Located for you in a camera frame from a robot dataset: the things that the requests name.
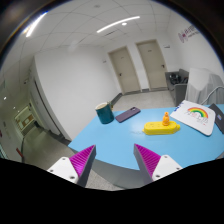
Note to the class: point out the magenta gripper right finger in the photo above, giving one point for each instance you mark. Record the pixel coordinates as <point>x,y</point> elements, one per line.
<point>153,166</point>

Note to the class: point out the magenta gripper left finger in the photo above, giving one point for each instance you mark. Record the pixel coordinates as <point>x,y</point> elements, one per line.
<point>75,169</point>

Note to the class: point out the orange charger plug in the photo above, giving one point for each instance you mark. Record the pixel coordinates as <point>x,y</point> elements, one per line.
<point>166,119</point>

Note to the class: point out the purple smartphone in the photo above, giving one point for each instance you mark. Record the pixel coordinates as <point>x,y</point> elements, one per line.
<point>127,114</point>

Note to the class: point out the teal mug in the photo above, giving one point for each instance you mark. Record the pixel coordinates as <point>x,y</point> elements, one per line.
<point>104,113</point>

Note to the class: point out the white rainbow mouse pad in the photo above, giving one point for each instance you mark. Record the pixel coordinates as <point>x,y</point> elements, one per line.
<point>196,116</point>

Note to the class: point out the grey sofa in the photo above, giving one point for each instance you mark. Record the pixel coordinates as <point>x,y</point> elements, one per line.
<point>177,84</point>

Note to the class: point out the right beige door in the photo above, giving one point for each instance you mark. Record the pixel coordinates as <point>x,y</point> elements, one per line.
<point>154,63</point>

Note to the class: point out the beige door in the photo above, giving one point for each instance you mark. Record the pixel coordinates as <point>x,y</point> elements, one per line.
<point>125,70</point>
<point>154,63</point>

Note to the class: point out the white covered chair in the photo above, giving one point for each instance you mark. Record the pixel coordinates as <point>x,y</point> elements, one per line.
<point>204,87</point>

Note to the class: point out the left beige door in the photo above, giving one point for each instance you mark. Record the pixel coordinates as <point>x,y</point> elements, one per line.
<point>125,70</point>

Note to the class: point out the long ceiling light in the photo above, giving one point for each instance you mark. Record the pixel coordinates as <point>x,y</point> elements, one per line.
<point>117,23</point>

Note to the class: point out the wall logo sign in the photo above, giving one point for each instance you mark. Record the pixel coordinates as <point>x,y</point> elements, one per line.
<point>185,34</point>

